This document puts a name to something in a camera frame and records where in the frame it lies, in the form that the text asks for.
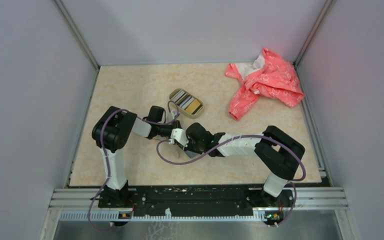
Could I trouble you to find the beige card holder wallet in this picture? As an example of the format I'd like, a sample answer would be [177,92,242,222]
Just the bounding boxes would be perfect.
[177,149,200,159]

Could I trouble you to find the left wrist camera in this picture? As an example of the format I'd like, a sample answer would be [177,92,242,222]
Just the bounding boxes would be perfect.
[168,110,180,121]

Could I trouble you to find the beige tray of cards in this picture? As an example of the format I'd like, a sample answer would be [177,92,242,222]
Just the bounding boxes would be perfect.
[168,88,205,119]

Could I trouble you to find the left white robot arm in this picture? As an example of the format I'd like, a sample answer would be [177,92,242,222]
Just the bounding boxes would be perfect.
[91,105,188,207]

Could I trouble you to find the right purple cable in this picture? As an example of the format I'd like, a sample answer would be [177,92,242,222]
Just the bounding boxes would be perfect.
[155,133,308,227]

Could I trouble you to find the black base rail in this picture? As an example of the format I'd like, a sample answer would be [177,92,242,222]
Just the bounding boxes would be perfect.
[97,184,293,217]

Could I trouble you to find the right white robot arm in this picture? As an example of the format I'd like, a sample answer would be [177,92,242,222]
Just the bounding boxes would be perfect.
[185,122,306,206]

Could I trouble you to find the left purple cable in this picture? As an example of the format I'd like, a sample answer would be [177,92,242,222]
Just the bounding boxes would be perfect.
[87,100,182,233]

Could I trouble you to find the purple cable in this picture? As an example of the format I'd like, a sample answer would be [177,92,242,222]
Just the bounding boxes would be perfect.
[87,100,182,233]
[155,133,308,227]

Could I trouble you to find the pink crumpled cloth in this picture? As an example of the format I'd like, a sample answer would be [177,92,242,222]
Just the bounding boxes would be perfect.
[224,47,305,121]

